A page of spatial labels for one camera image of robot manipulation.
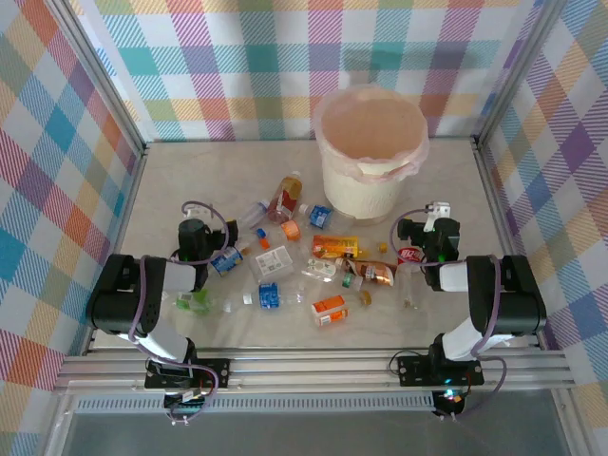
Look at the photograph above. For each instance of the clear bottle red label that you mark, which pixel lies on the clear bottle red label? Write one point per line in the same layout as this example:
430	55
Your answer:
411	256

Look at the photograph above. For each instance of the clear bottle white cap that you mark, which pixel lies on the clear bottle white cap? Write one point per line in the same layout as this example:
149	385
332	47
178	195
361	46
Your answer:
252	216

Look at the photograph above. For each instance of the blue yellow label bottle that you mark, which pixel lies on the blue yellow label bottle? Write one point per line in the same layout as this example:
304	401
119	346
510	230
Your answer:
227	260

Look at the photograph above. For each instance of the brown tea bottle red label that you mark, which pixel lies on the brown tea bottle red label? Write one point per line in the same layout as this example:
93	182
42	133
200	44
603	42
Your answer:
285	199

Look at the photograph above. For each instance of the clear bottle green label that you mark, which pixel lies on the clear bottle green label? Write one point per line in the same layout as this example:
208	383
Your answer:
195	301

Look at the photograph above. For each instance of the long clear blue label bottle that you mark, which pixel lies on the long clear blue label bottle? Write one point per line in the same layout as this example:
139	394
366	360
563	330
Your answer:
268	294

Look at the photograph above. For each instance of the orange snack packet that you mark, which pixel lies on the orange snack packet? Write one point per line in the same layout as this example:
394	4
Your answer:
335	246

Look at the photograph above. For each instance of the small green label bottle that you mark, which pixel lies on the small green label bottle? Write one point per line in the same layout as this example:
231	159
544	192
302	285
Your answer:
348	280

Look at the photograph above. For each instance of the small blue label bottle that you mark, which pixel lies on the small blue label bottle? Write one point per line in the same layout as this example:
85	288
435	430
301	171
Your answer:
319	216

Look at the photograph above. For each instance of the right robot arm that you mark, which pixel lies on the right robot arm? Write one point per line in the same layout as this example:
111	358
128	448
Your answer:
518	304

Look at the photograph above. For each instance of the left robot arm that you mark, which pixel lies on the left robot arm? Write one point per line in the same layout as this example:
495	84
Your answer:
114	294

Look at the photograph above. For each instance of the cream plastic bin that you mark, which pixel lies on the cream plastic bin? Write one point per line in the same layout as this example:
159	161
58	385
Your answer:
356	190

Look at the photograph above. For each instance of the loose orange bottle cap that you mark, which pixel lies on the loose orange bottle cap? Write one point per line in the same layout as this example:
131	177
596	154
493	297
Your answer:
264	243

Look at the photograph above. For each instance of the plaid backdrop panel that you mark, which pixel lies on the plaid backdrop panel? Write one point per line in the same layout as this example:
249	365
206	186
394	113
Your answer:
237	71
570	166
47	190

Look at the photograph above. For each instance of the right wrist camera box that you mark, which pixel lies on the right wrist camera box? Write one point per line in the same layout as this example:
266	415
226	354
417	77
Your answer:
439	209

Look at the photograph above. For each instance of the aluminium floor rail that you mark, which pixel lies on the aluminium floor rail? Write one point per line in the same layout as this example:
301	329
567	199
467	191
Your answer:
136	173
490	190

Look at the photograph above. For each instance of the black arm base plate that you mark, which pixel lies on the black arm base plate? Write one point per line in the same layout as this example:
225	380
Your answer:
221	373
406	375

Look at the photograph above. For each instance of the wide aluminium mounting rail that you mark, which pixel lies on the wide aluminium mounting rail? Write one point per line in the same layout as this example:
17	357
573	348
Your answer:
309	370

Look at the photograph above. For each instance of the aluminium frame post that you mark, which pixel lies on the aluminium frame post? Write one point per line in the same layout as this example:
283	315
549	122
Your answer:
98	71
515	71

